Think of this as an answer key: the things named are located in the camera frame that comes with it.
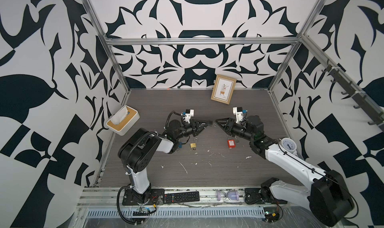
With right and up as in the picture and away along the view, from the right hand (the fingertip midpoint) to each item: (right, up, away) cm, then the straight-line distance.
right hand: (217, 122), depth 75 cm
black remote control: (-18, -36, -2) cm, 40 cm away
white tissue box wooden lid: (-57, -2, +21) cm, 61 cm away
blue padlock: (-20, -16, +16) cm, 30 cm away
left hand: (-3, +1, +2) cm, 4 cm away
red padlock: (+11, -15, +16) cm, 24 cm away
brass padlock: (-12, -16, +16) cm, 25 cm away
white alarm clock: (+45, -15, +14) cm, 49 cm away
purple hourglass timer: (+7, -35, -3) cm, 36 cm away
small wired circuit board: (-35, -42, -3) cm, 55 cm away
